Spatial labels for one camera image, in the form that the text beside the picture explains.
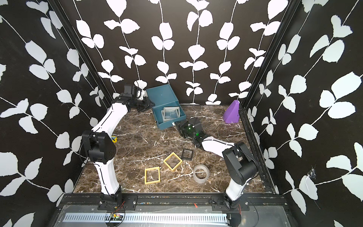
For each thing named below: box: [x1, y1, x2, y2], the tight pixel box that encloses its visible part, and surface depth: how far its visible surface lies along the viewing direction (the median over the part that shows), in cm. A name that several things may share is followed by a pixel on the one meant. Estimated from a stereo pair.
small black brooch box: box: [181, 148, 194, 161], surface depth 95 cm
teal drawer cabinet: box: [146, 84, 180, 108], surface depth 102 cm
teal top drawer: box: [151, 100, 187, 131], surface depth 92 cm
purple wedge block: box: [223, 99, 240, 124], surface depth 106 cm
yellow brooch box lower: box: [144, 166, 161, 185], surface depth 84 cm
